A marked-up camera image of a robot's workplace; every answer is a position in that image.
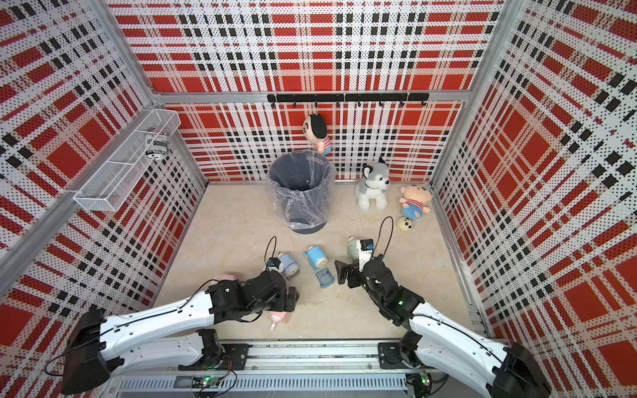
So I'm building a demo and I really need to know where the bright blue pencil sharpener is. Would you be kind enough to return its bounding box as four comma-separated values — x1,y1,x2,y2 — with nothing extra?
303,246,328,271

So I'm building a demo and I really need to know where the pink pencil sharpener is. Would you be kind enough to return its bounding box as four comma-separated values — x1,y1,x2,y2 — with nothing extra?
270,311,291,331
213,273,242,282

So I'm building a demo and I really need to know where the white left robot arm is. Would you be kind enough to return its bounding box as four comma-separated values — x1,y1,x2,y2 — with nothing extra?
61,270,300,395

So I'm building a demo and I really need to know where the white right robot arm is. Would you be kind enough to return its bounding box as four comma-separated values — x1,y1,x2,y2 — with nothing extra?
334,255,552,397

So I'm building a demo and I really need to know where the light blue pencil sharpener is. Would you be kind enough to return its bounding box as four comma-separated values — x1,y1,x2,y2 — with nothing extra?
278,252,300,280

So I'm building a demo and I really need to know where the green pencil sharpener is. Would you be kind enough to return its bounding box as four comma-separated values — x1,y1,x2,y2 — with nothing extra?
347,236,360,262

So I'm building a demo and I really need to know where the cream round face ball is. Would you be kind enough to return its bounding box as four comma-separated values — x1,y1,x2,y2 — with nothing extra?
396,217,414,232

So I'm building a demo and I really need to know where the pink pig plush blue shirt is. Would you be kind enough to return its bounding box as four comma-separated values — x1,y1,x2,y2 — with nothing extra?
399,185,433,221

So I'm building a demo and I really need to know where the grey white husky plush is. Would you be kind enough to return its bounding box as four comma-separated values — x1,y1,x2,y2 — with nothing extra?
355,156,391,210

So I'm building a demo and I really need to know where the clear plastic bin liner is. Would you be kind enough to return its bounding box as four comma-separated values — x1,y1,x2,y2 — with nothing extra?
264,150,338,232

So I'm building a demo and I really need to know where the dark grey trash bin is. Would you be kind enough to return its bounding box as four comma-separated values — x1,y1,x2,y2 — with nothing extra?
267,151,337,235

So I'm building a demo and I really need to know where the hanging boy doll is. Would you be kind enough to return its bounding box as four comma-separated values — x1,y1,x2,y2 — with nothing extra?
303,114,332,156

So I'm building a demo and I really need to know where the small striped can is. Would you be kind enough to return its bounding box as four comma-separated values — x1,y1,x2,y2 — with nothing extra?
145,127,169,161

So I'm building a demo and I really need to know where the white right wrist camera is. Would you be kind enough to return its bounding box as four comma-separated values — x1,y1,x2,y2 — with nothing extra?
358,239,375,272

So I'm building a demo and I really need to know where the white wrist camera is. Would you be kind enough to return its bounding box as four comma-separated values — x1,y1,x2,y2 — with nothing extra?
358,239,375,272
265,257,284,274

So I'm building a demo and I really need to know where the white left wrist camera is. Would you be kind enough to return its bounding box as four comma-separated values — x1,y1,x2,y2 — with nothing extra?
265,257,284,274

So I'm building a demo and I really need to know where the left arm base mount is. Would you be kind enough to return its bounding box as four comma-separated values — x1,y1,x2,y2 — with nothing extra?
177,343,250,371

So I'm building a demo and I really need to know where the aluminium front rail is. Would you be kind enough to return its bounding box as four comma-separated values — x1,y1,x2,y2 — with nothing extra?
96,339,449,397

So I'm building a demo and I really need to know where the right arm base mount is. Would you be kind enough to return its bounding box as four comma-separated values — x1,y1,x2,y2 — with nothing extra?
378,342,422,370

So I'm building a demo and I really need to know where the black hook rail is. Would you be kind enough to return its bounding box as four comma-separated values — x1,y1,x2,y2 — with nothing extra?
266,92,430,105

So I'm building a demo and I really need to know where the white wire mesh shelf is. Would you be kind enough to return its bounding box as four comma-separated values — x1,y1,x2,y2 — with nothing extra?
74,109,180,212

